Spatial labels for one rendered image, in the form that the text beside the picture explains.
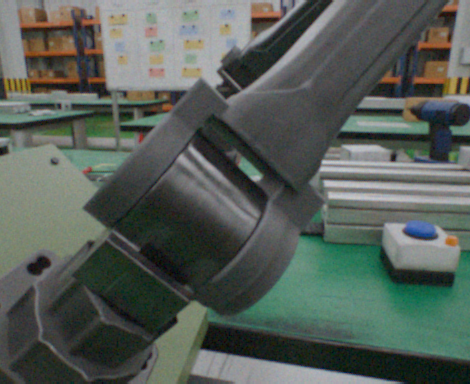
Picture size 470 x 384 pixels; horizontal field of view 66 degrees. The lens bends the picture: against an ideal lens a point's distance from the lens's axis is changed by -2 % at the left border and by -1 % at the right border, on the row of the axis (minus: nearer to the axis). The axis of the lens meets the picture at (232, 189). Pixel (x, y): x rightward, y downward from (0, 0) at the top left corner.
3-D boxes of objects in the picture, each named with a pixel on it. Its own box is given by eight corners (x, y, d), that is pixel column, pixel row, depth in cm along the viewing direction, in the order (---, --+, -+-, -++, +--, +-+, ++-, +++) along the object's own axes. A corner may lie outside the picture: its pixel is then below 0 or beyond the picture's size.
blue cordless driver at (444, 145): (438, 190, 92) (453, 102, 85) (388, 172, 110) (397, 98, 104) (462, 188, 94) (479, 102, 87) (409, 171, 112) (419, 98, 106)
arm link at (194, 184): (54, 291, 19) (135, 347, 20) (182, 161, 15) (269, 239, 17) (114, 209, 27) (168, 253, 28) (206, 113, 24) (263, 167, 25)
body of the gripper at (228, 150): (240, 154, 70) (240, 115, 68) (232, 166, 61) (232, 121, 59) (207, 153, 71) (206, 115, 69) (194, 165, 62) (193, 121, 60)
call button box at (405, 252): (392, 283, 50) (398, 242, 48) (376, 252, 59) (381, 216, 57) (453, 288, 49) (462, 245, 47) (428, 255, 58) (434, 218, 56)
